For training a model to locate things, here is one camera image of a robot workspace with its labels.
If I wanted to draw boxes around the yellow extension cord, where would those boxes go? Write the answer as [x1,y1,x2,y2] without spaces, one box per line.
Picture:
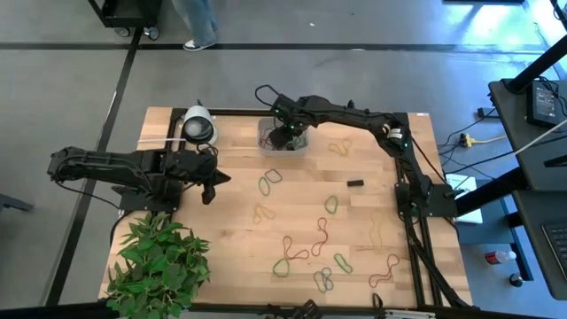
[459,132,509,149]

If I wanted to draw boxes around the black keyboard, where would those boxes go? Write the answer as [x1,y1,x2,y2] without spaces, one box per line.
[541,222,567,284]

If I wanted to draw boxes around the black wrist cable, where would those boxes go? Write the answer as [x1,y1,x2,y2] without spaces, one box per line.
[193,140,219,157]
[253,83,284,112]

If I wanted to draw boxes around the black wheeled cart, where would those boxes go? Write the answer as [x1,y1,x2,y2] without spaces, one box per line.
[87,0,163,41]

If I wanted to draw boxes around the black crossbar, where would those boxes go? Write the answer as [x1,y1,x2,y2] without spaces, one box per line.
[0,300,567,319]

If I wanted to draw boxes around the green artificial plant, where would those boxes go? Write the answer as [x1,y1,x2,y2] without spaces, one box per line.
[105,210,212,319]

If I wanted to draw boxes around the black aluminium table frame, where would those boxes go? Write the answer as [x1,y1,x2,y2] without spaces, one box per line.
[162,105,473,311]

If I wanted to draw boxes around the yellow rubber band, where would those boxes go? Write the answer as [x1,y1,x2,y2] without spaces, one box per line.
[252,203,276,225]
[369,210,395,256]
[327,138,353,159]

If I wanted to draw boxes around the black desk support beam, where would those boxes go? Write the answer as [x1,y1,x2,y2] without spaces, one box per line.
[454,167,531,219]

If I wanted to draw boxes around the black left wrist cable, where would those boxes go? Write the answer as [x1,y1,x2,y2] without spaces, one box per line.
[193,140,219,157]

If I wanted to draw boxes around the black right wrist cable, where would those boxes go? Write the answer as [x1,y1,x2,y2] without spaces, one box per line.
[253,83,284,112]

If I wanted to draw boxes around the dark grey furniture leg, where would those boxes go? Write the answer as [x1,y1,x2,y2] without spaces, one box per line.
[0,192,35,214]

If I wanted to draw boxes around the translucent grey plastic bin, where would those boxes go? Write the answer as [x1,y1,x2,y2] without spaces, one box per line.
[257,116,310,158]

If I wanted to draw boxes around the black power brick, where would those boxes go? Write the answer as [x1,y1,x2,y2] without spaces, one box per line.
[525,80,560,129]

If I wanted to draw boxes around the white dome camera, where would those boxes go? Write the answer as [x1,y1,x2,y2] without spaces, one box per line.
[182,105,219,147]

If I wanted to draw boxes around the white paper sheet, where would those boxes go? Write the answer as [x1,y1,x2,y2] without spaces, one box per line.
[444,173,485,225]

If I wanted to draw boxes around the black diagonal post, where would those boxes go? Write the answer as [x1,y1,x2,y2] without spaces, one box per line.
[504,34,567,95]

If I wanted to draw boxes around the black plug with cable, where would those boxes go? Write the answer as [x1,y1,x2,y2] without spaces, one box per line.
[436,105,501,154]

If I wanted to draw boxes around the white lamp cable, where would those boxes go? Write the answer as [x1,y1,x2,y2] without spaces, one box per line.
[136,136,188,144]

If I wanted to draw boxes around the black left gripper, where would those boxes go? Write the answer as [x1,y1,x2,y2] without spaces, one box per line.
[164,148,232,206]

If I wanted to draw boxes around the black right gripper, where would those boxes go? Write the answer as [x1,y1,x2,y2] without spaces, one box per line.
[269,95,311,151]

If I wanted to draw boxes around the white label strip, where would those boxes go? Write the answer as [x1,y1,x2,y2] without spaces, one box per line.
[384,309,436,319]

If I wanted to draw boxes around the bottle with red label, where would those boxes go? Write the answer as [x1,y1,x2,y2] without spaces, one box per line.
[484,249,518,266]

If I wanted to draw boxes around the person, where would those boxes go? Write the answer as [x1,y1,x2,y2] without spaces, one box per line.
[170,0,221,53]

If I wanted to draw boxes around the black desk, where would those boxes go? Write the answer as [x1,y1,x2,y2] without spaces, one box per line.
[488,77,567,302]

